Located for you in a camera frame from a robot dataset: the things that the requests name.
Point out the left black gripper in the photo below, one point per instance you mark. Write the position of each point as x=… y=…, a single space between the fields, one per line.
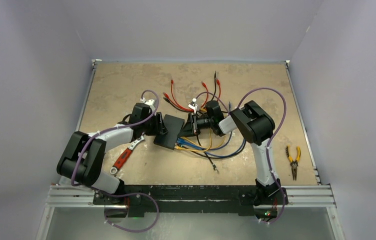
x=160 y=128

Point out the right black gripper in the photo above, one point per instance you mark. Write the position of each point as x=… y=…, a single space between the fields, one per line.
x=190 y=127

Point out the black network switch box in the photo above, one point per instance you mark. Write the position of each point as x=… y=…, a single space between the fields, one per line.
x=173 y=125

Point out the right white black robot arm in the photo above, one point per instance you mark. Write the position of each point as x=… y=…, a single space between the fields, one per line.
x=256 y=127

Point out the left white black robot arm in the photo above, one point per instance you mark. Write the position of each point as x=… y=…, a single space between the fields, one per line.
x=83 y=157

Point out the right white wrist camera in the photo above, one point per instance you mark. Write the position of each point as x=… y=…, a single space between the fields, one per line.
x=193 y=105

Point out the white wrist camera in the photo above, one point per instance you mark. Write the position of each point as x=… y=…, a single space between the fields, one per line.
x=149 y=102
x=193 y=105

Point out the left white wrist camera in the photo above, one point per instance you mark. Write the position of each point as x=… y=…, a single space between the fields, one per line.
x=149 y=102

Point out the red handled adjustable wrench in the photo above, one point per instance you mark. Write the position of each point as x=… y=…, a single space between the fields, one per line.
x=121 y=160

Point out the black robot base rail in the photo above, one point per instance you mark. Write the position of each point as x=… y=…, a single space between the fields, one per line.
x=244 y=200

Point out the yellow handled pliers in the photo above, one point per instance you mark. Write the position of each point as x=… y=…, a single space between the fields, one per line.
x=293 y=161

